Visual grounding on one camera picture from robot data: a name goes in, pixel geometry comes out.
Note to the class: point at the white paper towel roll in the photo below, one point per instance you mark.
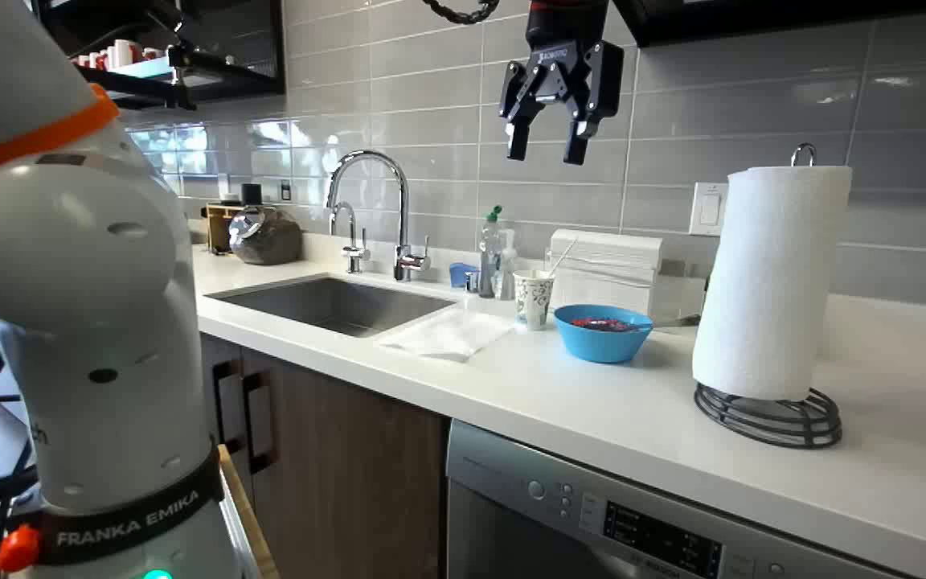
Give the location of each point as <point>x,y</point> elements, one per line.
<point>771,285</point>

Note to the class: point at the stainless steel dishwasher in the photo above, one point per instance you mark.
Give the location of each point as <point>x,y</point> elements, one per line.
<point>549,511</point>

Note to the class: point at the brown jar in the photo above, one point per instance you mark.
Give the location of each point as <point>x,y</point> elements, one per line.
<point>220,227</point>

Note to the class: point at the blue bowl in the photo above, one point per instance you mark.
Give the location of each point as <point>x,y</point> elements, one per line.
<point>603,335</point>

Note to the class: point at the blue sponge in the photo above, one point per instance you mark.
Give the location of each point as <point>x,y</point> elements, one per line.
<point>464,275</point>

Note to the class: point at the white wall outlet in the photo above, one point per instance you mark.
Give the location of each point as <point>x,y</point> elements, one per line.
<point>710,206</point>

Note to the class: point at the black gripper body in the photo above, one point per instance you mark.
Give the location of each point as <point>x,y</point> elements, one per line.
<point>566,25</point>

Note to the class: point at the white patterned paper cup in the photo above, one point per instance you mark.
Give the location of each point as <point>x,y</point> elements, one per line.
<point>534,301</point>

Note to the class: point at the small chrome tap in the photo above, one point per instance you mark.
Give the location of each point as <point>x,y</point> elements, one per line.
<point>355,243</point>

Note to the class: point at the dark upper shelf cabinet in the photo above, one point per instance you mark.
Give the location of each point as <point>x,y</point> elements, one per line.
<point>218,44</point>

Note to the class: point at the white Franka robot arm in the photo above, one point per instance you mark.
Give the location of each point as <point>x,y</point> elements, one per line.
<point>87,322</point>

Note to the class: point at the brown wooden cabinet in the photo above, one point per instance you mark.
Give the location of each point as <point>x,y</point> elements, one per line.
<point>355,484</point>

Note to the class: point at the tall chrome faucet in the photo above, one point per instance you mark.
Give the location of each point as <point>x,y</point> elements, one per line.
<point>399,203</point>

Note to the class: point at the black range hood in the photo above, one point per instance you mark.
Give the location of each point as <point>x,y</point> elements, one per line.
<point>804,13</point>

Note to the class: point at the clear dish soap bottle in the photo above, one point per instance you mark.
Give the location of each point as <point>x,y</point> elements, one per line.
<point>496,258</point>

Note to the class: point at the white cloth sheet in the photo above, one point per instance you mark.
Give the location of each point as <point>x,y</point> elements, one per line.
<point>449,332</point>

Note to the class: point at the wooden stick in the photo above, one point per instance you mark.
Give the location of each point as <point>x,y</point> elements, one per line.
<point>250,517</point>

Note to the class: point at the dark brown bag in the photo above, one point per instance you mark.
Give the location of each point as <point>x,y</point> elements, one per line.
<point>267,239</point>

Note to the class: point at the steel sink basin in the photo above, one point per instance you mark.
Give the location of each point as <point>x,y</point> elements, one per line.
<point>329,304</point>

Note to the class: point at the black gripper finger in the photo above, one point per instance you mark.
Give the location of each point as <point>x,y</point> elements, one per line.
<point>592,102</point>
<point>519,107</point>

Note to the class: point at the white napkin box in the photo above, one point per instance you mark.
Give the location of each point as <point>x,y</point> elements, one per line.
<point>605,267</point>

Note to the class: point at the paper towel roll on holder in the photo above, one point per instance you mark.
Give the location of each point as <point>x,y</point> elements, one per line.
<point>772,421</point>

